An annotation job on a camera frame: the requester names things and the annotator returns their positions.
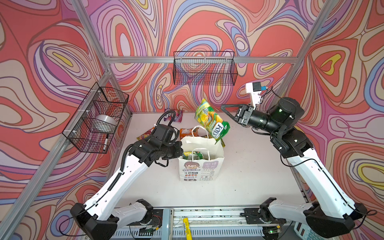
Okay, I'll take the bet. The yellow handled tool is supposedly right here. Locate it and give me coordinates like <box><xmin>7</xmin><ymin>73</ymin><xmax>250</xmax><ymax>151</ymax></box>
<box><xmin>183</xmin><ymin>218</ymin><xmax>193</xmax><ymax>240</ymax></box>

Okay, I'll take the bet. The black wire basket left wall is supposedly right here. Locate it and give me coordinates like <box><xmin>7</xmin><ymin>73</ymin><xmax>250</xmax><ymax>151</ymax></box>
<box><xmin>62</xmin><ymin>83</ymin><xmax>129</xmax><ymax>154</ymax></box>

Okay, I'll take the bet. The red orange Fox's candy bag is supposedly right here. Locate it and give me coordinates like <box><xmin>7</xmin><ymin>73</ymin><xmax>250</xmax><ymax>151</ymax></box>
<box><xmin>137</xmin><ymin>127</ymin><xmax>155</xmax><ymax>141</ymax></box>

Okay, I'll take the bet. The orange snack bag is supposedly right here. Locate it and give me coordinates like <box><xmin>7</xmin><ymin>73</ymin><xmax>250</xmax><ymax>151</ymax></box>
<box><xmin>180</xmin><ymin>127</ymin><xmax>207</xmax><ymax>139</ymax></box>

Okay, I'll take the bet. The green lemon candy bag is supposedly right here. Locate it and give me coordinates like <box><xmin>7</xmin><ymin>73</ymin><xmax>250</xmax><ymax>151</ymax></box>
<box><xmin>182</xmin><ymin>151</ymin><xmax>208</xmax><ymax>161</ymax></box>

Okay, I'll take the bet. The white calculator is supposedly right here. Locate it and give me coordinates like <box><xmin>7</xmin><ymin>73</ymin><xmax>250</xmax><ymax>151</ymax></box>
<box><xmin>294</xmin><ymin>222</ymin><xmax>323</xmax><ymax>240</ymax></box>

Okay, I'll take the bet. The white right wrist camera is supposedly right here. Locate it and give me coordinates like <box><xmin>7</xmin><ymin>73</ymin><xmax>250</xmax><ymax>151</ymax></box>
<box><xmin>246</xmin><ymin>82</ymin><xmax>267</xmax><ymax>110</ymax></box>

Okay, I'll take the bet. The black wire basket back wall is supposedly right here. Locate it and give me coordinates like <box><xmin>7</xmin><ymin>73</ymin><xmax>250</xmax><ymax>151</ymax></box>
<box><xmin>173</xmin><ymin>50</ymin><xmax>238</xmax><ymax>86</ymax></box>

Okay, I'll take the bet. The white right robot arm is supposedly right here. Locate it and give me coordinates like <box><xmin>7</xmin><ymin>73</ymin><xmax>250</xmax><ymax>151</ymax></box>
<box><xmin>221</xmin><ymin>97</ymin><xmax>368</xmax><ymax>239</ymax></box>

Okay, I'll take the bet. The black marker pen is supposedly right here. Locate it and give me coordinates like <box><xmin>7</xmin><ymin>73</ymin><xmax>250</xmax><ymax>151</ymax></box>
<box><xmin>103</xmin><ymin>134</ymin><xmax>109</xmax><ymax>152</ymax></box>

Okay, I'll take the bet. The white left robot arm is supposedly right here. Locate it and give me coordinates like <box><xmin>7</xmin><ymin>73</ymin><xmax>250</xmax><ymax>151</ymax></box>
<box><xmin>70</xmin><ymin>124</ymin><xmax>183</xmax><ymax>240</ymax></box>

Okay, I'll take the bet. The aluminium frame rail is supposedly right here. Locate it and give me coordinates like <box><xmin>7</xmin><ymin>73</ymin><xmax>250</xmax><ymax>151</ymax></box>
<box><xmin>105</xmin><ymin>56</ymin><xmax>299</xmax><ymax>64</ymax></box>

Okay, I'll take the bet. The black wire basket wall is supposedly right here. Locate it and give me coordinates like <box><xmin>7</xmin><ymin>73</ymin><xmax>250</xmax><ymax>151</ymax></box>
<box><xmin>173</xmin><ymin>50</ymin><xmax>238</xmax><ymax>86</ymax></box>
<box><xmin>62</xmin><ymin>83</ymin><xmax>129</xmax><ymax>154</ymax></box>

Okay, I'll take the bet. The purple Fox's candy bag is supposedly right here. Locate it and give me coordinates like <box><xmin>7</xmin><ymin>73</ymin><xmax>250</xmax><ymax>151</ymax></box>
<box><xmin>164</xmin><ymin>109</ymin><xmax>183</xmax><ymax>123</ymax></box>

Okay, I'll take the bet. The white printed paper bag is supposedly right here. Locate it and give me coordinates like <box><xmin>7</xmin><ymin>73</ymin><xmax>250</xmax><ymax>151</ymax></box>
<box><xmin>178</xmin><ymin>126</ymin><xmax>225</xmax><ymax>182</ymax></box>

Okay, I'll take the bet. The yellow green Fox's candy bag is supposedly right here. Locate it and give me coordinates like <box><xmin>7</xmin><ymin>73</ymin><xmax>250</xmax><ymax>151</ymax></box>
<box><xmin>195</xmin><ymin>99</ymin><xmax>230</xmax><ymax>148</ymax></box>

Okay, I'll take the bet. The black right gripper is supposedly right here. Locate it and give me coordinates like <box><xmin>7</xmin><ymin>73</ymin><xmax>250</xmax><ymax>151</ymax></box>
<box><xmin>219</xmin><ymin>104</ymin><xmax>283</xmax><ymax>136</ymax></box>

